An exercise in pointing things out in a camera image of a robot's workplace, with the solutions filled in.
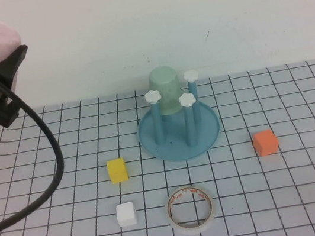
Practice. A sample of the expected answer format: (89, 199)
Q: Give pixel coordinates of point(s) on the green plastic cup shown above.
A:
(166, 86)

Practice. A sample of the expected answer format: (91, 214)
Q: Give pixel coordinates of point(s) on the blue cup stand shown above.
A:
(177, 147)

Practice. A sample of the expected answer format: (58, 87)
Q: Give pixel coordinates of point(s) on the yellow foam cube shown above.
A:
(118, 171)

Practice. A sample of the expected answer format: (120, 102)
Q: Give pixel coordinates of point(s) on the white foam cube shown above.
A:
(127, 214)

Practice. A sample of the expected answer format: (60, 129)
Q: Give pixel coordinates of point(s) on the white tape roll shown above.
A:
(177, 224)

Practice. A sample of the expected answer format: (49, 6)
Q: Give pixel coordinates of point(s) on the orange foam cube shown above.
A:
(265, 143)

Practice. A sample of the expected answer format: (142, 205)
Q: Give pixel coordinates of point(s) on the grid pattern tablecloth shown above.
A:
(248, 199)

